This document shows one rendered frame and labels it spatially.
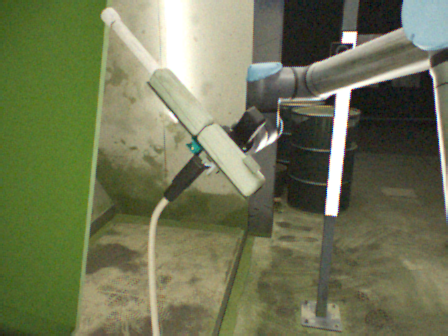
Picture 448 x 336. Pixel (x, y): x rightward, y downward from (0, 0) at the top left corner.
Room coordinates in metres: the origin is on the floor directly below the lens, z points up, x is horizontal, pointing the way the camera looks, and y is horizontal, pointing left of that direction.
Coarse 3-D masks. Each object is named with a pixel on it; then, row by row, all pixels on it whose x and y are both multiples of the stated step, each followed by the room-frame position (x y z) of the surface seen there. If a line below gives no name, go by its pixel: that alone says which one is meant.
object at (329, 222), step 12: (348, 0) 1.57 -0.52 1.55; (348, 12) 1.57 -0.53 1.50; (348, 24) 1.57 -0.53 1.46; (324, 216) 1.60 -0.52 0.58; (324, 228) 1.58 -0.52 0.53; (324, 240) 1.57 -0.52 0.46; (324, 252) 1.57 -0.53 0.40; (324, 264) 1.57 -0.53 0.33; (324, 276) 1.57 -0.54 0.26; (324, 288) 1.57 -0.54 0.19; (324, 300) 1.57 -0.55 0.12; (324, 312) 1.57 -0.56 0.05
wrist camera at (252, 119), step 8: (248, 112) 0.75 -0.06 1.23; (256, 112) 0.75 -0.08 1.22; (240, 120) 0.78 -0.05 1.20; (248, 120) 0.75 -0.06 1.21; (256, 120) 0.74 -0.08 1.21; (264, 120) 0.75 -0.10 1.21; (240, 128) 0.79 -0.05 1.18; (248, 128) 0.76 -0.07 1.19; (256, 128) 0.75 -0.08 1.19; (248, 136) 0.78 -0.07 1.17
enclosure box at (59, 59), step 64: (0, 0) 1.01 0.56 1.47; (64, 0) 0.98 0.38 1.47; (0, 64) 1.01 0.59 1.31; (64, 64) 0.98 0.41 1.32; (0, 128) 1.02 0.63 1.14; (64, 128) 0.98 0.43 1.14; (0, 192) 1.03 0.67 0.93; (64, 192) 0.99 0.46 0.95; (0, 256) 1.03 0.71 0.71; (64, 256) 0.99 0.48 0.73; (0, 320) 0.97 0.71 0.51; (64, 320) 1.00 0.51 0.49
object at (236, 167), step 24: (120, 24) 0.79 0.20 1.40; (144, 48) 0.77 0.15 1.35; (168, 72) 0.73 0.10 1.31; (168, 96) 0.70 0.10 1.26; (192, 96) 0.72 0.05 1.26; (192, 120) 0.68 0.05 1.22; (216, 144) 0.65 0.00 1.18; (192, 168) 0.69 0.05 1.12; (240, 168) 0.63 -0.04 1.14; (168, 192) 0.73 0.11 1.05; (240, 192) 0.63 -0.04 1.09
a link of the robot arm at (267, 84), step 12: (252, 72) 0.93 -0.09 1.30; (264, 72) 0.91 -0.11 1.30; (276, 72) 0.92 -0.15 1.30; (288, 72) 0.95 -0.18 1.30; (252, 84) 0.93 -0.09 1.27; (264, 84) 0.91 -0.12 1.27; (276, 84) 0.92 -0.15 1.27; (288, 84) 0.93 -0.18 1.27; (252, 96) 0.92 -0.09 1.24; (264, 96) 0.91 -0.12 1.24; (276, 96) 0.93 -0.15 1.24; (288, 96) 0.94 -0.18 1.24; (264, 108) 0.91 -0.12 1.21; (276, 108) 0.93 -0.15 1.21
